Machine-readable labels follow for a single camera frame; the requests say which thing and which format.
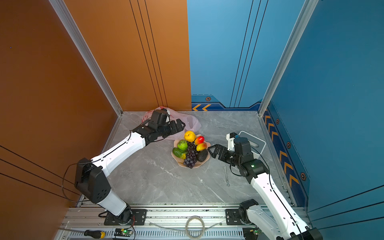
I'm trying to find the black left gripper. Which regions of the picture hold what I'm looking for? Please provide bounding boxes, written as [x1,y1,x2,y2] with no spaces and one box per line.
[157,118,186,139]

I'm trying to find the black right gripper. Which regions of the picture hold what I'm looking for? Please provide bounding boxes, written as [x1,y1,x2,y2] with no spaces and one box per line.
[208,144,243,167]

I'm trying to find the pink printed plastic bag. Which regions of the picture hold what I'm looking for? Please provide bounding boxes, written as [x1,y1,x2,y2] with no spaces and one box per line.
[156,107,202,141]

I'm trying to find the green apple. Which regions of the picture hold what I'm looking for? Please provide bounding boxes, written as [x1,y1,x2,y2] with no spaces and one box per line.
[177,140,189,151]

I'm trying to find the purple grape bunch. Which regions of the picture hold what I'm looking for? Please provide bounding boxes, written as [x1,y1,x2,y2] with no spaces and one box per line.
[184,142,198,169]

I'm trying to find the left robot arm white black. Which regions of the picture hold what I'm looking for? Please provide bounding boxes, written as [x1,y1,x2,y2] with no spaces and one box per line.
[74,119,186,225]

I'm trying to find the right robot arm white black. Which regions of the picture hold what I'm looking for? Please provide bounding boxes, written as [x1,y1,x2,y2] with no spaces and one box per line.
[208,133,323,240]

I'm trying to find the yellow orange fruit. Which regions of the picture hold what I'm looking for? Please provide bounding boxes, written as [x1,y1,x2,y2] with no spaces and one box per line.
[184,131,196,143]

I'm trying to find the yellow red mango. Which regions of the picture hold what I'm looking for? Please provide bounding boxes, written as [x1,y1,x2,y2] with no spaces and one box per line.
[196,142,208,152]

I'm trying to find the dark avocado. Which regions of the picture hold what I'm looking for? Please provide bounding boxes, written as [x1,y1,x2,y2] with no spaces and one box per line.
[197,149,210,163]

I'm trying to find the red yellow apple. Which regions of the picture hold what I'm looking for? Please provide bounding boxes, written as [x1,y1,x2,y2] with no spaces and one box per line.
[195,136,205,146]

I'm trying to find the pink fruit plate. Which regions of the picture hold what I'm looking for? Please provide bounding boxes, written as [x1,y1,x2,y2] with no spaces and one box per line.
[171,140,211,169]

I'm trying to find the silver wrench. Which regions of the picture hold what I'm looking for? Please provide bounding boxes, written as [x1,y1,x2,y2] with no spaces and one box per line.
[223,166,230,187]

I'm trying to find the white grey tissue box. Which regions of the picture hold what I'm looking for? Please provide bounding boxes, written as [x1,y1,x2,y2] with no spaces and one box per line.
[239,131,266,160]

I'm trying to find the right green circuit board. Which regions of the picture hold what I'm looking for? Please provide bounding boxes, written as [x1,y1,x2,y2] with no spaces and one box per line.
[250,228,263,235]

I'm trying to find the green circuit board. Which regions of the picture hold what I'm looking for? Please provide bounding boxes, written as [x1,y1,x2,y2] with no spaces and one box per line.
[250,228,263,235]
[113,228,135,239]

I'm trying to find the left green circuit board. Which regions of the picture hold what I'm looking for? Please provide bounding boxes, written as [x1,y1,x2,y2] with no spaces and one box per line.
[113,228,135,239]

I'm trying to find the yellow black screwdriver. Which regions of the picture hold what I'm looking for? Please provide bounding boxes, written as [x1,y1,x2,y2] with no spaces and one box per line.
[59,228,106,239]

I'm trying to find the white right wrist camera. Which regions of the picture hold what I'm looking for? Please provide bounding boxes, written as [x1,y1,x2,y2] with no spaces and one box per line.
[226,133,238,152]

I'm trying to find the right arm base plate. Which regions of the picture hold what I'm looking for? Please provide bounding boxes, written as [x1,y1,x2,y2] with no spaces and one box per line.
[225,208,250,226]

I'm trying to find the coiled clear cable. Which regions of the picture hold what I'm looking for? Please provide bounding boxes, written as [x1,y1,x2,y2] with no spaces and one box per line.
[148,215,224,240]

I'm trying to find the aluminium front rail frame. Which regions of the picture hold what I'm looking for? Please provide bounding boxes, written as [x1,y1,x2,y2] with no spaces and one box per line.
[55,203,267,240]

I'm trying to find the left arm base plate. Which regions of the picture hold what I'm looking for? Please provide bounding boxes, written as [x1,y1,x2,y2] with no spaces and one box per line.
[104,208,147,226]

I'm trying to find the right aluminium corner post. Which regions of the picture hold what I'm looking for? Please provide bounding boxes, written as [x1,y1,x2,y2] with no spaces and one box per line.
[258,0,319,117]

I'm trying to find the aluminium corner post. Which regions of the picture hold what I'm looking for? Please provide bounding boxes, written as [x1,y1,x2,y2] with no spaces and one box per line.
[49,0,123,117]
[258,0,319,117]

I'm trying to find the left aluminium corner post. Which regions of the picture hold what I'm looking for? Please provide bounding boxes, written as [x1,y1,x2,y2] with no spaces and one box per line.
[49,0,123,117]

